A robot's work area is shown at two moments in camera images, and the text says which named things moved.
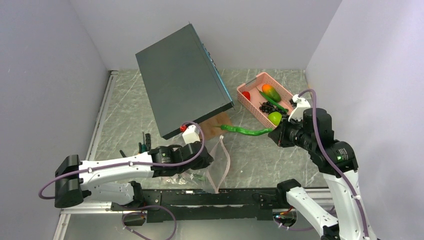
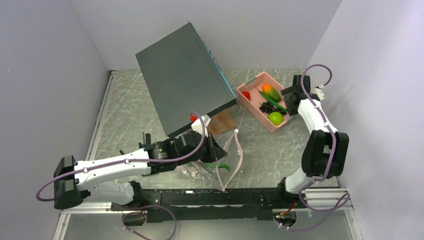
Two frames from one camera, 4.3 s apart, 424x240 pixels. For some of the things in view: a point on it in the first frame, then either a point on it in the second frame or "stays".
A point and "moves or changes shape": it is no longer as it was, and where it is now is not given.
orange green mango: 269,90 stays
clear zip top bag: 209,178 moves or changes shape
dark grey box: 183,83 stays
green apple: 275,117 stays
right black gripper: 278,133 to 287,93
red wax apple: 246,94 stays
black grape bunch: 269,107 stays
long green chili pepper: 251,132 to 220,166
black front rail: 232,204 stays
